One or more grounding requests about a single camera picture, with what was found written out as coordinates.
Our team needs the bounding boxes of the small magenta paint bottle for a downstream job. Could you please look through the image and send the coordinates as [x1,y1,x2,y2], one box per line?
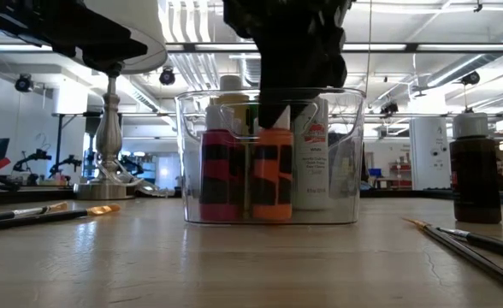
[198,104,247,223]

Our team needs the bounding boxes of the white cylindrical column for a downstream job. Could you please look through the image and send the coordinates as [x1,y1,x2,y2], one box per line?
[408,117,452,192]

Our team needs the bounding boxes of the table lamp white shade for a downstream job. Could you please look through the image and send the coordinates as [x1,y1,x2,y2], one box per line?
[74,0,169,201]

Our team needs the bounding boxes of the thin paintbrush silver ferrule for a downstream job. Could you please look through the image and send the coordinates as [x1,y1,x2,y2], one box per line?
[437,227,503,264]

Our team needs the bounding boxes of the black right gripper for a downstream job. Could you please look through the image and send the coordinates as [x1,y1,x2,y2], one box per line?
[255,33,349,129]

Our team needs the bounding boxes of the small bright orange paint bottle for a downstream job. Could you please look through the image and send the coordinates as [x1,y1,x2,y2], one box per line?
[250,106,295,222]

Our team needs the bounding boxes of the small dark brown paint bottle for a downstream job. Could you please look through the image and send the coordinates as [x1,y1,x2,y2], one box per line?
[449,112,503,225]

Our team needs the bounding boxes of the large yellow paint bottle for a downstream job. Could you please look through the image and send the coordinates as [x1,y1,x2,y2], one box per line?
[210,74,255,133]

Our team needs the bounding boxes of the paintbrush flat orange bristles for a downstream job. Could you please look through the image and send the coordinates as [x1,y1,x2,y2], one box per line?
[0,204,122,234]

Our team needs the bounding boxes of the fan paintbrush orange bristles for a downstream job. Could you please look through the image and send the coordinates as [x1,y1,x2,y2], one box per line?
[403,216,503,298]

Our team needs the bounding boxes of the small silver paint bottle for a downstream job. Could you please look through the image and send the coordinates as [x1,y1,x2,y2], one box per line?
[330,132,358,198]

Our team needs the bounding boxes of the large white paint bottle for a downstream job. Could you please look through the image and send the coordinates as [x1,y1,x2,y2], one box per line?
[292,96,331,211]

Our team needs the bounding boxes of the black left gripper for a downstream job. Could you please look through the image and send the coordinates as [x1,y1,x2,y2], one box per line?
[0,0,149,73]

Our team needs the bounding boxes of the clear plastic bin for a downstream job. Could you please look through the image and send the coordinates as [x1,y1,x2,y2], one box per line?
[175,87,367,226]

